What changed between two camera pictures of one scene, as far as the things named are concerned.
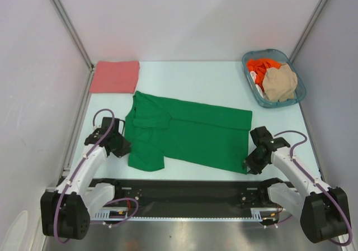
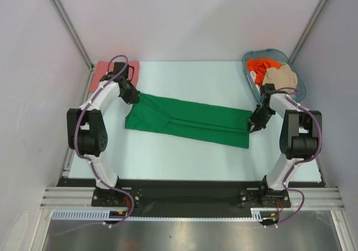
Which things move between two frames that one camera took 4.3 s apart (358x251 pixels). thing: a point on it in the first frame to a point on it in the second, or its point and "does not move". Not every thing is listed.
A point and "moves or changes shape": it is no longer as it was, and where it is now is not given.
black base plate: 137,197 does not move
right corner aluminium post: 312,23 does not move
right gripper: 255,169 to 253,120
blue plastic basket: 300,91 does not move
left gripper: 125,148 to 134,98
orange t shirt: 259,67 does not move
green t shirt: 212,138 moves or changes shape
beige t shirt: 279,84 does not move
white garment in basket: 253,74 does not move
